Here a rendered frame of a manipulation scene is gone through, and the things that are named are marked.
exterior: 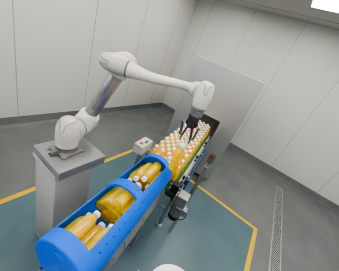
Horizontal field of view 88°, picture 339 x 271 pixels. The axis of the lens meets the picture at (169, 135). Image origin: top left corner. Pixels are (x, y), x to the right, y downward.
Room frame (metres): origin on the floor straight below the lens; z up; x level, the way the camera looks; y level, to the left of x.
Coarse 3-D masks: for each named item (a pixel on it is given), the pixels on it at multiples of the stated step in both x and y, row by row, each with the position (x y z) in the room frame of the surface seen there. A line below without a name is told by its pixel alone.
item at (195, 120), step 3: (189, 114) 1.05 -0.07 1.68; (189, 117) 1.03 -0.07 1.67; (192, 117) 1.02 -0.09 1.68; (186, 120) 1.06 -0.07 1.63; (189, 120) 1.03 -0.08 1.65; (192, 120) 1.02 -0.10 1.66; (195, 120) 1.02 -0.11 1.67; (198, 120) 1.03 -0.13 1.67; (186, 123) 1.06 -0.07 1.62; (192, 123) 1.05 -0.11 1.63; (195, 123) 1.04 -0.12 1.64; (189, 126) 1.05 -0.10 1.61; (195, 126) 1.04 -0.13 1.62
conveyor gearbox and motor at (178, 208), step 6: (180, 192) 1.28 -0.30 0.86; (186, 192) 1.31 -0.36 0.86; (174, 198) 1.31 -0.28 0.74; (180, 198) 1.23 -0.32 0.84; (186, 198) 1.24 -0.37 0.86; (174, 204) 1.24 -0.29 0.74; (180, 204) 1.22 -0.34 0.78; (186, 204) 1.22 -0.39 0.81; (174, 210) 1.23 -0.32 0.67; (180, 210) 1.24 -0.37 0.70; (186, 210) 1.25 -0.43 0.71; (168, 216) 1.24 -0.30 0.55; (174, 216) 1.23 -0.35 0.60
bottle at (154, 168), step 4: (152, 164) 1.11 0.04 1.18; (156, 164) 1.10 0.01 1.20; (148, 168) 1.03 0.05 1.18; (152, 168) 1.03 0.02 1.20; (156, 168) 1.05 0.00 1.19; (160, 168) 1.11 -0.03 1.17; (144, 172) 0.99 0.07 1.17; (148, 172) 0.98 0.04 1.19; (152, 172) 1.00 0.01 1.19; (156, 172) 1.04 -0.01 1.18; (148, 176) 0.96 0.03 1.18; (152, 176) 0.98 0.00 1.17
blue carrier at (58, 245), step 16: (144, 160) 1.21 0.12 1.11; (160, 160) 1.12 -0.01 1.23; (128, 176) 1.01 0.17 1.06; (160, 176) 0.98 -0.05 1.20; (144, 192) 0.78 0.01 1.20; (80, 208) 0.58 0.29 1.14; (96, 208) 0.69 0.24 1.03; (128, 208) 0.64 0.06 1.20; (144, 208) 0.73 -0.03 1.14; (64, 224) 0.50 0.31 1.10; (96, 224) 0.64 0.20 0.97; (128, 224) 0.58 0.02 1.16; (48, 240) 0.36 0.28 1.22; (64, 240) 0.37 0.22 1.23; (80, 240) 0.39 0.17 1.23; (112, 240) 0.47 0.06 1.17; (48, 256) 0.35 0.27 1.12; (64, 256) 0.33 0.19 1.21; (80, 256) 0.35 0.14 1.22; (96, 256) 0.39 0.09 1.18
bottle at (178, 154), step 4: (176, 148) 1.05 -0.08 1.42; (180, 148) 1.05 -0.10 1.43; (184, 148) 1.05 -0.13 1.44; (176, 152) 1.03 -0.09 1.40; (180, 152) 1.03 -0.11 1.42; (184, 152) 1.05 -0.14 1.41; (172, 156) 1.05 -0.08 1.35; (176, 156) 1.02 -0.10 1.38; (180, 156) 1.03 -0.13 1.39; (172, 160) 1.03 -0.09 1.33; (176, 160) 1.02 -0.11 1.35; (180, 160) 1.03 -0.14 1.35; (172, 164) 1.02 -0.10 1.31; (176, 164) 1.02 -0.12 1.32; (172, 168) 1.02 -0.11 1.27; (176, 168) 1.03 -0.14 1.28
